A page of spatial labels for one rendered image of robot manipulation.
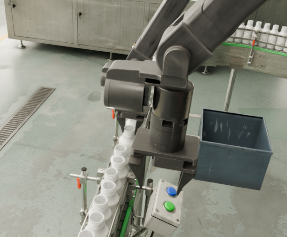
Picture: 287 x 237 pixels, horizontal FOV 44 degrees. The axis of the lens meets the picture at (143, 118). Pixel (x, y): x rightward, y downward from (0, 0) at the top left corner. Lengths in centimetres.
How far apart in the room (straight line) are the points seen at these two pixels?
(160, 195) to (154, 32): 45
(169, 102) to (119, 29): 414
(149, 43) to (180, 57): 52
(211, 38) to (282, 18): 608
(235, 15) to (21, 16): 467
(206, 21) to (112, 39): 425
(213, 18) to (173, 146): 20
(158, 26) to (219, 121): 102
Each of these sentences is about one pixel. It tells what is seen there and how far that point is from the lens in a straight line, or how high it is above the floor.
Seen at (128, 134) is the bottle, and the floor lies 119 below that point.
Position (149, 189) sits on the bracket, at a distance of 108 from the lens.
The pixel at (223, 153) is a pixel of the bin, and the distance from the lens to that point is 161.
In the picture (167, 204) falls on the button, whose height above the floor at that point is 112.
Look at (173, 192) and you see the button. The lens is 104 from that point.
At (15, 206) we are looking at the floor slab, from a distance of 263.
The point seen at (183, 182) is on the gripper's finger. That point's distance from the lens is 58.
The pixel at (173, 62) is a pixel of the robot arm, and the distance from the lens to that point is 46.
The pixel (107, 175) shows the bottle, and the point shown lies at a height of 116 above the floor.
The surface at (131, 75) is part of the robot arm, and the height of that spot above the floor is 161.
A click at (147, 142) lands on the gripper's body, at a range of 56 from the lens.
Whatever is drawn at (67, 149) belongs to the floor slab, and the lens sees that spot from 309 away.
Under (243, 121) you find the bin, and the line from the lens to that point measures 188.
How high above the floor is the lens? 181
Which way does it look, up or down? 31 degrees down
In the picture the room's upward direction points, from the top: 5 degrees clockwise
